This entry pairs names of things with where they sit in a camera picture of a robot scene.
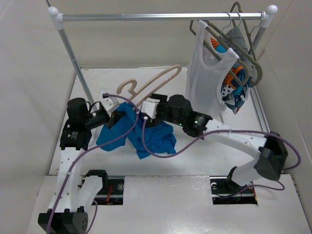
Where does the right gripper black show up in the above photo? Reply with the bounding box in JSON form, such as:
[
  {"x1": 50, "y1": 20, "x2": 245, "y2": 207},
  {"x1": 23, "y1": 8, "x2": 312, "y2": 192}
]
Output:
[{"x1": 145, "y1": 93, "x2": 185, "y2": 128}]

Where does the blue t shirt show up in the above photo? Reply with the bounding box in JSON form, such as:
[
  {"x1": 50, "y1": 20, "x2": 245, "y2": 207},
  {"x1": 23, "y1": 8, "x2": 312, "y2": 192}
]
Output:
[{"x1": 96, "y1": 102, "x2": 176, "y2": 159}]

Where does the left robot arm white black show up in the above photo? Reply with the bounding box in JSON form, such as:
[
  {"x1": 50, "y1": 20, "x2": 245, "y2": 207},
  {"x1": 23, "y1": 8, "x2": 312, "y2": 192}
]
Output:
[{"x1": 38, "y1": 96, "x2": 119, "y2": 234}]

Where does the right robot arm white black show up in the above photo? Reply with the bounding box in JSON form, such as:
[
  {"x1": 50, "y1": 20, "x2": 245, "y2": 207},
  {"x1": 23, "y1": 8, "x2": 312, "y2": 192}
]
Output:
[{"x1": 141, "y1": 94, "x2": 288, "y2": 192}]

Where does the grey velvet hanger front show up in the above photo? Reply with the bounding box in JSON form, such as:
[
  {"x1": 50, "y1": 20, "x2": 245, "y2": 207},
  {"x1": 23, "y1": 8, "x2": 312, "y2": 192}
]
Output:
[{"x1": 189, "y1": 19, "x2": 251, "y2": 87}]

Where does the grey velvet hanger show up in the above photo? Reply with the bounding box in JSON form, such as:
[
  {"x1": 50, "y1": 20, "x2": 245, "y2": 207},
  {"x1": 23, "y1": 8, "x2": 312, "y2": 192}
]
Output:
[
  {"x1": 189, "y1": 19, "x2": 251, "y2": 87},
  {"x1": 204, "y1": 11, "x2": 265, "y2": 87},
  {"x1": 230, "y1": 1, "x2": 261, "y2": 61}
]

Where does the grey velvet hanger middle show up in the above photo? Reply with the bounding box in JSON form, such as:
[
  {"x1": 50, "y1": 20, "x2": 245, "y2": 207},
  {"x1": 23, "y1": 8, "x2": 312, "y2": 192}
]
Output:
[{"x1": 204, "y1": 11, "x2": 265, "y2": 87}]

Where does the grey velvet hanger rear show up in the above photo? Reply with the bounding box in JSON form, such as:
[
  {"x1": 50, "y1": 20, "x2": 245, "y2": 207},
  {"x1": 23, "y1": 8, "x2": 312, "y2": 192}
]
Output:
[{"x1": 230, "y1": 1, "x2": 261, "y2": 61}]

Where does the white mesh tank top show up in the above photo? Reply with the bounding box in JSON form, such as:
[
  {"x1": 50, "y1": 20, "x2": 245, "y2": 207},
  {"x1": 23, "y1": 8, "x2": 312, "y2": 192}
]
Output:
[{"x1": 185, "y1": 20, "x2": 239, "y2": 118}]

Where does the colourful patterned garment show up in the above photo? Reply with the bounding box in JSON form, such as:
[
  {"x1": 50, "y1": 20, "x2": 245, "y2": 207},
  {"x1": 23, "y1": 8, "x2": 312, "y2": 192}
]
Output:
[{"x1": 211, "y1": 38, "x2": 252, "y2": 115}]

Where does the grey garment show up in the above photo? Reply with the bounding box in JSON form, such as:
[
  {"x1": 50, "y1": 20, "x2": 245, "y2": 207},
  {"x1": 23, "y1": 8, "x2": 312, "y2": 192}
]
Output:
[{"x1": 223, "y1": 27, "x2": 254, "y2": 79}]

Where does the silver clothes rack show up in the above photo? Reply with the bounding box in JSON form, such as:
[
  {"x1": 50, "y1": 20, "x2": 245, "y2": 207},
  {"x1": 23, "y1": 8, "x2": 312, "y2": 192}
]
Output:
[{"x1": 47, "y1": 5, "x2": 278, "y2": 102}]

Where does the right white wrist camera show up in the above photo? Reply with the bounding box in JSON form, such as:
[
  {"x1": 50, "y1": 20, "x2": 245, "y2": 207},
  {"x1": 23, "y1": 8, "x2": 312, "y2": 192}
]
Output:
[{"x1": 141, "y1": 100, "x2": 158, "y2": 119}]

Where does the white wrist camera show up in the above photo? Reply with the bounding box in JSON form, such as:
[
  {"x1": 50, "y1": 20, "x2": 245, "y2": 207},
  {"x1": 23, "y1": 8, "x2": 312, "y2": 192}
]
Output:
[
  {"x1": 141, "y1": 100, "x2": 158, "y2": 119},
  {"x1": 100, "y1": 94, "x2": 119, "y2": 117}
]

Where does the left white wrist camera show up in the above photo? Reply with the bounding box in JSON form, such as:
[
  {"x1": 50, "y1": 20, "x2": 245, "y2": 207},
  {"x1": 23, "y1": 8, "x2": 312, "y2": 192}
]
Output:
[{"x1": 100, "y1": 94, "x2": 119, "y2": 117}]

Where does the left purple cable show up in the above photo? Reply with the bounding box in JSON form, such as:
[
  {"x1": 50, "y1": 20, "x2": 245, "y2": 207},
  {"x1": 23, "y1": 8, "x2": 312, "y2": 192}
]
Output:
[{"x1": 45, "y1": 92, "x2": 141, "y2": 234}]

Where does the purple cable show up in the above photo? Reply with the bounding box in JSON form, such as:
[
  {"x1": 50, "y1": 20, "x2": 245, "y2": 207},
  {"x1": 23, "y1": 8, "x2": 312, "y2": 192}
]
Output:
[
  {"x1": 45, "y1": 92, "x2": 141, "y2": 234},
  {"x1": 141, "y1": 116, "x2": 302, "y2": 192}
]

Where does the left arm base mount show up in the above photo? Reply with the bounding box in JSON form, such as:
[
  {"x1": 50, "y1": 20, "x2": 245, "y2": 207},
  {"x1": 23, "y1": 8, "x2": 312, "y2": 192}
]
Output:
[{"x1": 82, "y1": 170, "x2": 124, "y2": 206}]

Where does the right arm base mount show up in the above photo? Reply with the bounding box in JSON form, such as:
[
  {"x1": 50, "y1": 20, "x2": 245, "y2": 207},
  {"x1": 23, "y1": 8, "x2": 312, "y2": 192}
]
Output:
[{"x1": 210, "y1": 176, "x2": 258, "y2": 205}]

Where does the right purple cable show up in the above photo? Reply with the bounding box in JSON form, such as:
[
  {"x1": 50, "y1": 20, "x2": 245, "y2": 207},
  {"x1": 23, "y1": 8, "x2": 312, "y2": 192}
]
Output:
[{"x1": 141, "y1": 116, "x2": 302, "y2": 192}]

